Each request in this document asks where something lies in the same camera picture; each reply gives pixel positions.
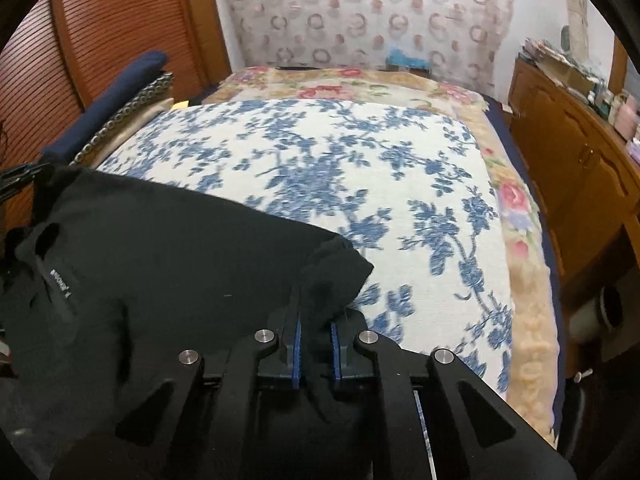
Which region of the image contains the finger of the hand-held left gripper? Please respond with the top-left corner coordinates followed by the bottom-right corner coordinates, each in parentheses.
top-left (0, 162), bottom-right (46, 202)

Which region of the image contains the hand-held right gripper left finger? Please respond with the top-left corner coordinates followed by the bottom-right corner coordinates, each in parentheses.
top-left (115, 285), bottom-right (305, 480)

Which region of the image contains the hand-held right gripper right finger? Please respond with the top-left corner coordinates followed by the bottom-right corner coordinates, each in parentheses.
top-left (330, 310), bottom-right (576, 480)

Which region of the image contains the black printed t-shirt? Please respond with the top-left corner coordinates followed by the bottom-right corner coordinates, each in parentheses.
top-left (0, 162), bottom-right (376, 480)

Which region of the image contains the navy blue folded cloth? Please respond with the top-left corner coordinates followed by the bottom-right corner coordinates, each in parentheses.
top-left (40, 50), bottom-right (168, 167)

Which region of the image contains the brown slatted wooden wardrobe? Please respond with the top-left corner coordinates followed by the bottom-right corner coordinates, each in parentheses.
top-left (0, 0), bottom-right (233, 221)

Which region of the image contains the blue floral white blanket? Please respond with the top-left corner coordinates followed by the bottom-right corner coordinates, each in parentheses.
top-left (95, 99), bottom-right (516, 406)

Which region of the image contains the pink floral cream blanket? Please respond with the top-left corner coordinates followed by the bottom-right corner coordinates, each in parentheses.
top-left (202, 65), bottom-right (561, 446)

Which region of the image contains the white cylinder with dark end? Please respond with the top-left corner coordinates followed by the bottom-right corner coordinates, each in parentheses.
top-left (570, 285), bottom-right (626, 347)

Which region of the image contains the cardboard box with blue contents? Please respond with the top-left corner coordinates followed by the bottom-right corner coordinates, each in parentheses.
top-left (385, 45), bottom-right (433, 76)

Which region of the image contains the wooden side cabinet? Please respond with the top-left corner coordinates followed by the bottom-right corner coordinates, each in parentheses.
top-left (507, 55), bottom-right (640, 281)

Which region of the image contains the open cardboard box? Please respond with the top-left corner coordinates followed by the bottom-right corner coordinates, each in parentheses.
top-left (537, 52), bottom-right (592, 97)

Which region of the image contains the tied cream window curtain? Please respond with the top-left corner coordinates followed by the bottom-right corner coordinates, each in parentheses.
top-left (562, 0), bottom-right (589, 46)

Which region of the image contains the sheer ring-patterned curtain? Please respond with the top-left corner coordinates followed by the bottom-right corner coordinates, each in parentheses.
top-left (220, 0), bottom-right (516, 96)

